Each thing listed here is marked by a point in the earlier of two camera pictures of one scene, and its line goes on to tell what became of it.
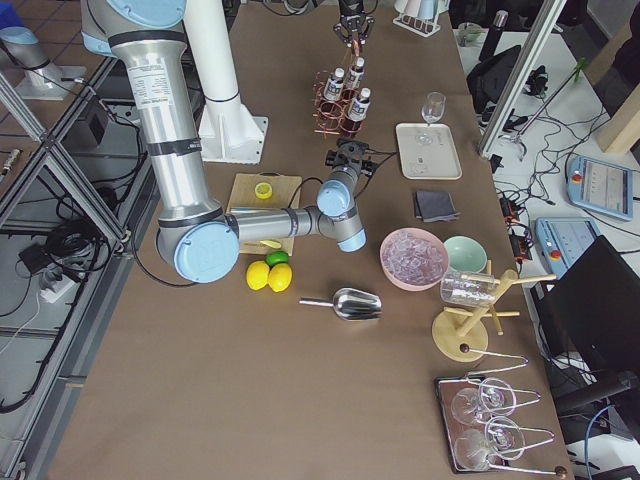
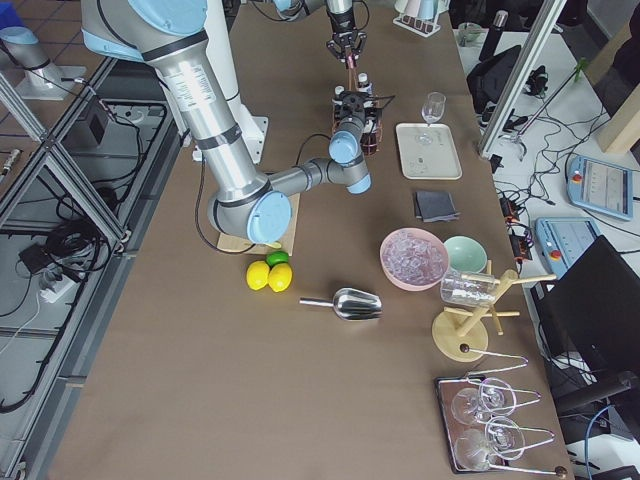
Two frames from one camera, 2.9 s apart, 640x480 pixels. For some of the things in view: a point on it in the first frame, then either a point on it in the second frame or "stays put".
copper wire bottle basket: x=331 y=117 → x=362 y=103
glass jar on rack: x=468 y=289 stays put
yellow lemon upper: x=257 y=275 stays put
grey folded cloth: x=435 y=206 stays put
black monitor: x=595 y=307 stays put
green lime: x=276 y=257 stays put
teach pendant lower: x=561 y=241 stays put
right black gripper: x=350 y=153 → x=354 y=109
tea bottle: x=355 y=74 → x=364 y=85
